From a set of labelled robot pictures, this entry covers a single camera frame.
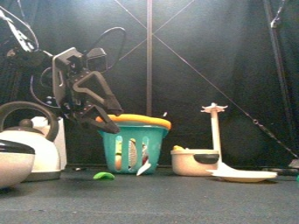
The white mug tree stand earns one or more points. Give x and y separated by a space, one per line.
240 175

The white flat plastic piece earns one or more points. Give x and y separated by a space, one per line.
142 169

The yellow toy food piece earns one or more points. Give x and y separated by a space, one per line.
177 148

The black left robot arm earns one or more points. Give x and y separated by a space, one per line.
18 58

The toy corn with green husk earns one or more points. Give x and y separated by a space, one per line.
102 176

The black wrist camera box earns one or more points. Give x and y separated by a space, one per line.
96 61

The cream bowl with dark rim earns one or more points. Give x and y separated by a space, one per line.
186 163

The teal slotted plastic basket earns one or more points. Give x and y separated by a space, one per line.
154 137

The dark metal frame pole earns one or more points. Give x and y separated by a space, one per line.
276 58

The white bowl black rim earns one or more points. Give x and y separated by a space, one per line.
13 169

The orange scalloped plastic plate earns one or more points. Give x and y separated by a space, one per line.
136 118

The grey vertical frame post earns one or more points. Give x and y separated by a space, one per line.
148 58

